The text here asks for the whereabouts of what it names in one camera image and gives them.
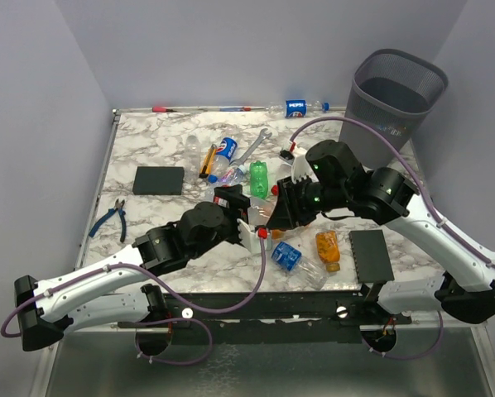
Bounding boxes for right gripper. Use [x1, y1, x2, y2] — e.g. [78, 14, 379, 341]
[267, 172, 348, 230]

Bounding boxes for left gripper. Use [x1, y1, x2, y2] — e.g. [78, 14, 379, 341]
[189, 186, 252, 261]

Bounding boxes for red label clear bottle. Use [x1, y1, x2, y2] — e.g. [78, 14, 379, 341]
[247, 197, 274, 227]

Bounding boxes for blue label water bottle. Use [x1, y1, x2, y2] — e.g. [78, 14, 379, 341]
[271, 242, 329, 290]

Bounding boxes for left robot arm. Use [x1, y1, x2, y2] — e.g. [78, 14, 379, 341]
[13, 184, 255, 352]

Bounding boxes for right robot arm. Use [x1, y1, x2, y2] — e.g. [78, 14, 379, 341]
[267, 140, 495, 324]

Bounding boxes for grey mesh waste bin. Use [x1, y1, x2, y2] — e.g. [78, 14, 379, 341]
[344, 49, 449, 151]

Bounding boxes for large orange label bottle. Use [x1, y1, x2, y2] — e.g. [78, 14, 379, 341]
[267, 215, 315, 240]

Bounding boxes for clear bottle purple label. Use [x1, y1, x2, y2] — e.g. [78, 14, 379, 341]
[215, 165, 247, 187]

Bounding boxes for green plastic bottle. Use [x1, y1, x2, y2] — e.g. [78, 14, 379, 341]
[249, 160, 269, 199]

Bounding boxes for red green label water bottle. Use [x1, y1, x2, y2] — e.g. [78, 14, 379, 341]
[271, 163, 291, 196]

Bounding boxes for Pepsi bottle blue label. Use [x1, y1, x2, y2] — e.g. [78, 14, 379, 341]
[207, 136, 238, 184]

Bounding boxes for small orange juice bottle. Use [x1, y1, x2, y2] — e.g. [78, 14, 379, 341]
[315, 231, 340, 273]

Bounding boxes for clear empty bottle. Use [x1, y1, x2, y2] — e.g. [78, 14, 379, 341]
[185, 135, 201, 175]

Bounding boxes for silver open-end wrench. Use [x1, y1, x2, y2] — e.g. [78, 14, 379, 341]
[230, 128, 272, 166]

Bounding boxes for black box left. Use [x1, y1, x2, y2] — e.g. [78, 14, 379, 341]
[132, 166, 185, 195]

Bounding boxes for black notebook right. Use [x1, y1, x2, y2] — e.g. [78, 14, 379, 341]
[349, 230, 394, 284]

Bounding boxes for Pepsi bottle at back edge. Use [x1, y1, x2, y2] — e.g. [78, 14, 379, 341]
[266, 99, 330, 118]

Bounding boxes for blue handled screwdriver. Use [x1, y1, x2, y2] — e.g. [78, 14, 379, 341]
[219, 106, 253, 112]

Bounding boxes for blue handled pliers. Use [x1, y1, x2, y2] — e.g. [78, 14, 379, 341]
[88, 198, 127, 242]

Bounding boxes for red handled screwdriver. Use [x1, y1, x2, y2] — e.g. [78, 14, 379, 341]
[151, 106, 180, 113]

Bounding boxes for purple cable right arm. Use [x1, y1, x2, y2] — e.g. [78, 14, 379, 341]
[291, 116, 495, 276]

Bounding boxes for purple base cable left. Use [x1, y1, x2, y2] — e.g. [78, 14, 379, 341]
[134, 317, 215, 366]

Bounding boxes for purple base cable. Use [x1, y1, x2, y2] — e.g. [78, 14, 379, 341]
[361, 309, 446, 361]
[134, 317, 215, 366]

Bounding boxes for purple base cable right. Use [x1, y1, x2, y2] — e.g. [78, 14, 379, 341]
[361, 309, 446, 361]

